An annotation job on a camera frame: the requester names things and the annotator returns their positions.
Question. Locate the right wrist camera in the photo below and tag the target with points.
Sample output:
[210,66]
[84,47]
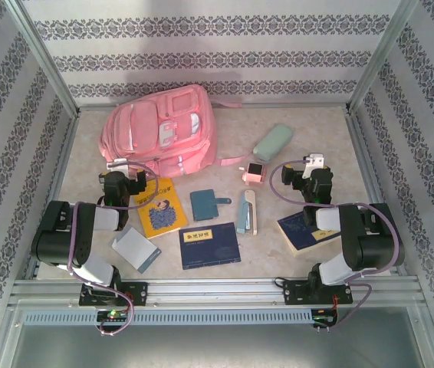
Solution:
[313,159]

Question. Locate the grey metal base tray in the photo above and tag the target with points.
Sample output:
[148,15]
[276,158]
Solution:
[217,349]

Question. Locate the pink student backpack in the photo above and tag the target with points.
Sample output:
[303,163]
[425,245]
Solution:
[152,126]

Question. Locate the thin navy book yellow label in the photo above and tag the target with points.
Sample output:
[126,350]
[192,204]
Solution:
[209,249]

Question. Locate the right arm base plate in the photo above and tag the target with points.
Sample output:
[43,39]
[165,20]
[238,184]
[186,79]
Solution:
[297,293]

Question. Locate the grey grid paper notebook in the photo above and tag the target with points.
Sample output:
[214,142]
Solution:
[134,247]

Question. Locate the aluminium frame post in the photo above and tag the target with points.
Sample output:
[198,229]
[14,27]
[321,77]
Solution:
[40,53]
[382,53]

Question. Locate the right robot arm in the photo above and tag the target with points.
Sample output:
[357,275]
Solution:
[370,245]

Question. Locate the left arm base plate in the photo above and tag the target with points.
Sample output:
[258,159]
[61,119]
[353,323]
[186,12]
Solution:
[138,293]

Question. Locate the yellow cartoon cover book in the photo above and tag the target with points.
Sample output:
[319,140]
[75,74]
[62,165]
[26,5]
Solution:
[163,224]

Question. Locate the pink pencil sharpener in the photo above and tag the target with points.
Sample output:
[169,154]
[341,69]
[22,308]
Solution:
[254,175]

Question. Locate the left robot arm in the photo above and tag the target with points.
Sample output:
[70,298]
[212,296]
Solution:
[56,237]

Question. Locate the aluminium table edge rail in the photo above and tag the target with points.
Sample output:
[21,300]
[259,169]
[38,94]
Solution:
[374,191]
[54,191]
[278,106]

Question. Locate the thick navy book cream pages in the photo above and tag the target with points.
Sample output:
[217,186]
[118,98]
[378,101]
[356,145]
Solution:
[297,234]

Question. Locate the blue and white stapler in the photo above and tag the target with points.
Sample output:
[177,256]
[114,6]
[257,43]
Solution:
[247,216]

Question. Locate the green pencil case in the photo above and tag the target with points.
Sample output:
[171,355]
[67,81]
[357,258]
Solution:
[274,142]

